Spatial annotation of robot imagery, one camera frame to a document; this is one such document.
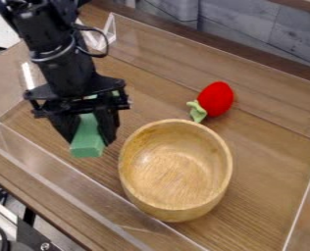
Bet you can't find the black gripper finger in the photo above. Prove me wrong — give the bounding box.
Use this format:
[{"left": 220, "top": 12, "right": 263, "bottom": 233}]
[
  {"left": 47, "top": 115, "right": 81, "bottom": 142},
  {"left": 94, "top": 108, "right": 120, "bottom": 145}
]

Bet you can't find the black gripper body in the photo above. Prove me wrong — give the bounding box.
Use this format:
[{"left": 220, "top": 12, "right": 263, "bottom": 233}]
[{"left": 25, "top": 42, "right": 130, "bottom": 119}]

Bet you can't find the green rectangular stick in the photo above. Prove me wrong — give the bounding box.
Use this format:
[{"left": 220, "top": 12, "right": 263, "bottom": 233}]
[{"left": 70, "top": 114, "right": 105, "bottom": 158}]

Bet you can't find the brown wooden bowl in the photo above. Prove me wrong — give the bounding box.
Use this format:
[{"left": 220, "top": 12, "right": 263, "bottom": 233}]
[{"left": 118, "top": 119, "right": 233, "bottom": 223}]

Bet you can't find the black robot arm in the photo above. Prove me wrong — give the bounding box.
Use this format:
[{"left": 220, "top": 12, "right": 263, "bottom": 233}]
[{"left": 0, "top": 0, "right": 130, "bottom": 144}]

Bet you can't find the red toy strawberry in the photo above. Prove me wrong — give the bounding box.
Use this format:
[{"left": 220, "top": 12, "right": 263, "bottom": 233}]
[{"left": 187, "top": 81, "right": 233, "bottom": 123}]

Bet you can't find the black device at corner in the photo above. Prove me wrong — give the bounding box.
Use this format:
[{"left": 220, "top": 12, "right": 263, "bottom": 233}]
[{"left": 0, "top": 223, "right": 63, "bottom": 251}]

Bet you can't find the clear acrylic corner bracket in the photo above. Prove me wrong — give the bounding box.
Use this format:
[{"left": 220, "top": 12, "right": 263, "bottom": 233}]
[{"left": 82, "top": 15, "right": 117, "bottom": 52}]

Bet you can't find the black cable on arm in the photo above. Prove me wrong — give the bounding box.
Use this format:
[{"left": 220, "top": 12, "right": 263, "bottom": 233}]
[{"left": 71, "top": 23, "right": 110, "bottom": 59}]

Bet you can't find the clear acrylic front wall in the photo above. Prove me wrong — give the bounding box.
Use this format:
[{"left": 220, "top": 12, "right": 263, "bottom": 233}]
[{"left": 0, "top": 124, "right": 208, "bottom": 251}]

